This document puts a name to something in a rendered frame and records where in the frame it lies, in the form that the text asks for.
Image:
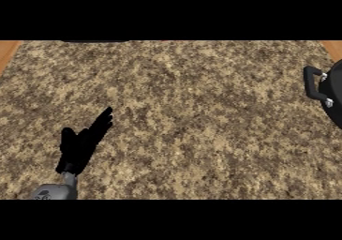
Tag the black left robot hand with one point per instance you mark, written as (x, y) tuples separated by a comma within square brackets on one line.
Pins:
[(80, 146)]

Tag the black pot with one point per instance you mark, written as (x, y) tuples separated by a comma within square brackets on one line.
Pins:
[(337, 93)]

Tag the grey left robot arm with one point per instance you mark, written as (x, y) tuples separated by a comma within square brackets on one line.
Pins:
[(58, 190)]

